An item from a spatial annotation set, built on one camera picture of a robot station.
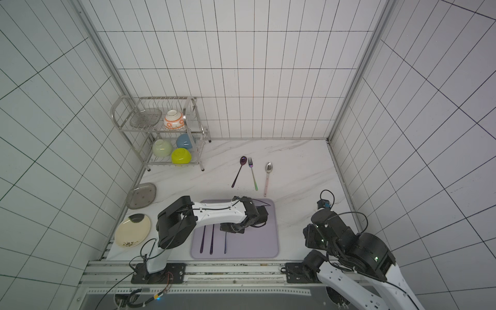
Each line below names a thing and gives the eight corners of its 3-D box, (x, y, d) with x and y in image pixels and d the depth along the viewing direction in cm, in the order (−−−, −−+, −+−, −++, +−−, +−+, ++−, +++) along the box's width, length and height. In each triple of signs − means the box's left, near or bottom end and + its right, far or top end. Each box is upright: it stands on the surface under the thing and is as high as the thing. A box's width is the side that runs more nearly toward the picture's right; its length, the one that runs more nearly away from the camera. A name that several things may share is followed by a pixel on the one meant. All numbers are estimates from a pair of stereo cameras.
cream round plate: (111, 248, 81) (108, 246, 80) (124, 217, 90) (122, 215, 88) (144, 248, 81) (142, 246, 80) (154, 217, 90) (153, 216, 88)
